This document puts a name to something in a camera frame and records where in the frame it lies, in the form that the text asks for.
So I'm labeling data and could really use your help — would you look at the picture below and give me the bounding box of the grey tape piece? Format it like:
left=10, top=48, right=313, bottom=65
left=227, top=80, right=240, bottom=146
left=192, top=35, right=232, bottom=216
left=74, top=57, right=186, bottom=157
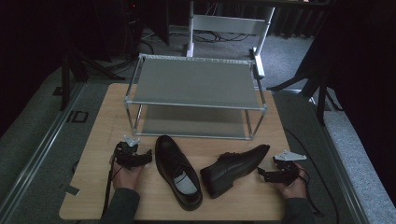
left=58, top=183, right=81, bottom=197

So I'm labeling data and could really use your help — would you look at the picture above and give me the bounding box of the bundle of floor cables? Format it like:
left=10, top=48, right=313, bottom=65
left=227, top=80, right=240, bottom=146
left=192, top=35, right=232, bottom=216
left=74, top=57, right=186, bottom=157
left=191, top=29, right=252, bottom=44

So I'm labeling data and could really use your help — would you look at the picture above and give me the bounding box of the person's left hand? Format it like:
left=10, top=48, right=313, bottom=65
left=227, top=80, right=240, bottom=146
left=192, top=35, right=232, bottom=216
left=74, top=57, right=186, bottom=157
left=108, top=154, right=147, bottom=191

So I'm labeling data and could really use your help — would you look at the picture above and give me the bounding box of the person's right hand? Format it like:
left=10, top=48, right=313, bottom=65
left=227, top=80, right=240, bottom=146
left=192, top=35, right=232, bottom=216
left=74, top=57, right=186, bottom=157
left=275, top=162, right=308, bottom=201

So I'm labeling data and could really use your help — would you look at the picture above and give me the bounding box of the black leather shoe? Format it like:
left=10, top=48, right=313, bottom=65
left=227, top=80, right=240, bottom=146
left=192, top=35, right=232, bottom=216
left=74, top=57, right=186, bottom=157
left=199, top=143, right=272, bottom=200

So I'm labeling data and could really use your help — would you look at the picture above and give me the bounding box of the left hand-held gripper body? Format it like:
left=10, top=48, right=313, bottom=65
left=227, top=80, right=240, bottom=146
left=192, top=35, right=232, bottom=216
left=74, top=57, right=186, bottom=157
left=113, top=134, right=142, bottom=171

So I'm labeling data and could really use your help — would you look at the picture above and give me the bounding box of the metal shoe rack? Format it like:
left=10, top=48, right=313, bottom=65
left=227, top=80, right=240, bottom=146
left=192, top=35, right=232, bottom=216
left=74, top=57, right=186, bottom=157
left=122, top=52, right=269, bottom=142

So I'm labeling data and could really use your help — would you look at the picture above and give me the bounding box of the white metal stand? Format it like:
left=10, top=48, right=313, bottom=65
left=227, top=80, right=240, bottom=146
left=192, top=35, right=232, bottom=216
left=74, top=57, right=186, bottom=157
left=185, top=0, right=276, bottom=79

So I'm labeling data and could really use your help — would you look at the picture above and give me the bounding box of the black shoe with white insole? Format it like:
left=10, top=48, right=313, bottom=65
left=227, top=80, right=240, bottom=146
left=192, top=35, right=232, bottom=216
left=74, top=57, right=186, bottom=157
left=154, top=133, right=205, bottom=212

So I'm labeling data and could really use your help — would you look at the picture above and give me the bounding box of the right hand-held gripper cable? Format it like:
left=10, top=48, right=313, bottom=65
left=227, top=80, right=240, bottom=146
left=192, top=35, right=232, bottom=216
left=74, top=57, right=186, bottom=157
left=298, top=167, right=325, bottom=218

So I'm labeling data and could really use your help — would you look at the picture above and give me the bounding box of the black rectangular frame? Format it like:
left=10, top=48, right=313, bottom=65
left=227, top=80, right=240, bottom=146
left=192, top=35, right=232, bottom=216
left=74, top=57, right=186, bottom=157
left=65, top=109, right=90, bottom=124

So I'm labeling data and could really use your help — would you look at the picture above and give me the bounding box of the black tripod stand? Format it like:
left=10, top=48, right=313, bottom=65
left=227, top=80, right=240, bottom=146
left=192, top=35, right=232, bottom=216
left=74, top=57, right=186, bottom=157
left=58, top=43, right=126, bottom=112
left=266, top=40, right=344, bottom=127

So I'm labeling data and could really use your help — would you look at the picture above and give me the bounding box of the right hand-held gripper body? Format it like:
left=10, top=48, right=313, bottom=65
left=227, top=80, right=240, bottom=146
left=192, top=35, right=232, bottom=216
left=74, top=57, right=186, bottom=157
left=272, top=150, right=308, bottom=187

